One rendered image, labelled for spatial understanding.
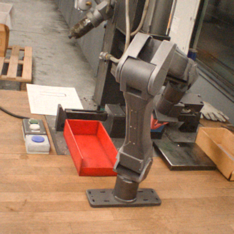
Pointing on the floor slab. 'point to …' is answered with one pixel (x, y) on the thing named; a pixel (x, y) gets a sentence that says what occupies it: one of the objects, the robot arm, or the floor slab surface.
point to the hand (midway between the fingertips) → (153, 126)
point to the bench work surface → (226, 186)
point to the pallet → (26, 75)
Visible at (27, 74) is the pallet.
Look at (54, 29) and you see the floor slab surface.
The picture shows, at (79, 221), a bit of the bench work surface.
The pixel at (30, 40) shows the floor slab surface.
